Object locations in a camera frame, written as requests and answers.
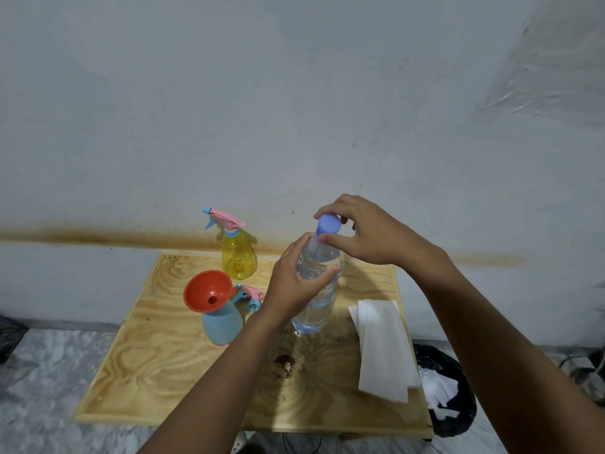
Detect person's left hand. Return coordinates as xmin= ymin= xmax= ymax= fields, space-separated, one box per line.
xmin=261 ymin=233 xmax=342 ymax=325

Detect person's right hand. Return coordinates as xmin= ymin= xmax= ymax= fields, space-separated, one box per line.
xmin=314 ymin=194 xmax=450 ymax=280

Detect blue bottle cap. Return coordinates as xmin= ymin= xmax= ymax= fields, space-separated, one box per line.
xmin=316 ymin=213 xmax=342 ymax=238

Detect clear plastic water bottle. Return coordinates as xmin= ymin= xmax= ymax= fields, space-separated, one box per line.
xmin=291 ymin=233 xmax=346 ymax=336

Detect person's left forearm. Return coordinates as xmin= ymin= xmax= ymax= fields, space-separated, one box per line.
xmin=137 ymin=305 xmax=297 ymax=454

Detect person's right forearm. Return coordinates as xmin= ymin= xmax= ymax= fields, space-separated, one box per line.
xmin=399 ymin=246 xmax=605 ymax=454

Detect pink and blue trigger sprayer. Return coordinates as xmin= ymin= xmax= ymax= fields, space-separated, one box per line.
xmin=233 ymin=284 xmax=267 ymax=313

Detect yellow spray bottle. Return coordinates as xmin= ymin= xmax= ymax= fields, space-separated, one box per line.
xmin=203 ymin=207 xmax=259 ymax=281

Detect white paper towel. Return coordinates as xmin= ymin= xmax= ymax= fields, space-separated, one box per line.
xmin=348 ymin=299 xmax=422 ymax=404

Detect light blue spray bottle body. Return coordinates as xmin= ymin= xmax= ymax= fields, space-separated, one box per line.
xmin=201 ymin=298 xmax=245 ymax=347

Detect orange funnel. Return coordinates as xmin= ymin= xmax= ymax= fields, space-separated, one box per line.
xmin=183 ymin=270 xmax=234 ymax=314

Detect crumpled white tissues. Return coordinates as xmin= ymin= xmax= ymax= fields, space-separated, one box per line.
xmin=418 ymin=366 xmax=460 ymax=421

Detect black trash bag bin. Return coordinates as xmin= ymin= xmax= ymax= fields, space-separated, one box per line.
xmin=412 ymin=343 xmax=477 ymax=439

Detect clear plastic sheet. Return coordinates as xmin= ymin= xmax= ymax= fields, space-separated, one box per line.
xmin=472 ymin=0 xmax=605 ymax=129

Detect grey power strip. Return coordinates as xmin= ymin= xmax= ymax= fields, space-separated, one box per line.
xmin=569 ymin=368 xmax=605 ymax=405

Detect black plastic bag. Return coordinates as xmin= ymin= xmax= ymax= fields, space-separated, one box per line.
xmin=0 ymin=315 xmax=29 ymax=365

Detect black cable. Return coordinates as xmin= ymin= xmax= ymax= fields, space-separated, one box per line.
xmin=282 ymin=433 xmax=323 ymax=454

